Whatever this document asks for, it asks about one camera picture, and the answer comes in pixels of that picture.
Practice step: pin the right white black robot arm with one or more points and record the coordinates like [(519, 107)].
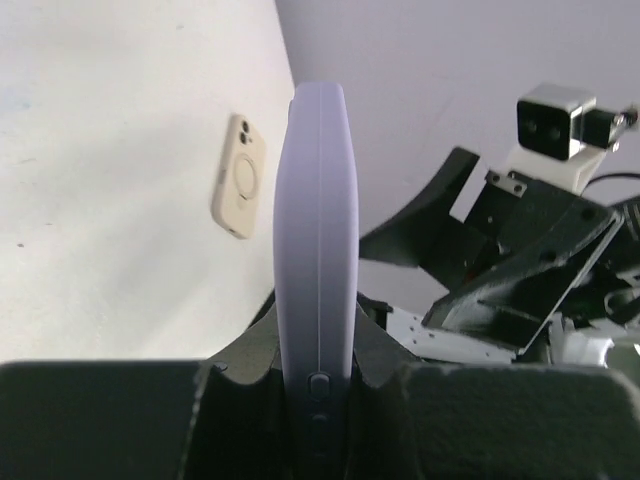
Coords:
[(601, 309)]

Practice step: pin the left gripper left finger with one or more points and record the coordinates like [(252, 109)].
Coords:
[(217, 418)]

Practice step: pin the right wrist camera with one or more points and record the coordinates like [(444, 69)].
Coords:
[(549, 120)]

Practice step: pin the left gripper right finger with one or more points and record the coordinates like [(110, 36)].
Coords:
[(412, 419)]

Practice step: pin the lavender phone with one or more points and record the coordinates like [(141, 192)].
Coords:
[(316, 251)]

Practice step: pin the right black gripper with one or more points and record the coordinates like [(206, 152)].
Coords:
[(508, 271)]

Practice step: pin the beige phone with ring holder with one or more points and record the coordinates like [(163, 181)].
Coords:
[(241, 167)]

